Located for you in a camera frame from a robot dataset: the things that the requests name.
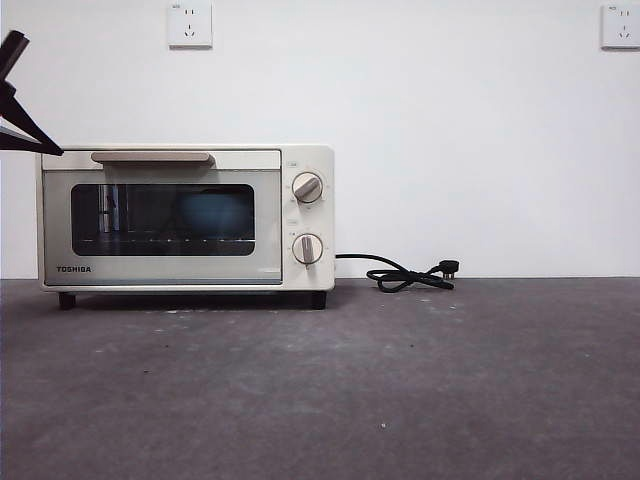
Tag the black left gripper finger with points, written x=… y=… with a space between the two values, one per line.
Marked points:
x=22 y=120
x=20 y=143

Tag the blue ceramic bowl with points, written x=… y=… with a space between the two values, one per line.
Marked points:
x=210 y=215

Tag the black oven foot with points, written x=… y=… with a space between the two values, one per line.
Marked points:
x=67 y=300
x=320 y=300

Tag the beige oven knob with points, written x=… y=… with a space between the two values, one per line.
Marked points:
x=306 y=187
x=306 y=248

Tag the cream toaster oven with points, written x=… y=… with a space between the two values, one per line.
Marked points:
x=310 y=220

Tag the white wall socket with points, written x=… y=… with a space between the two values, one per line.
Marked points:
x=620 y=27
x=190 y=25

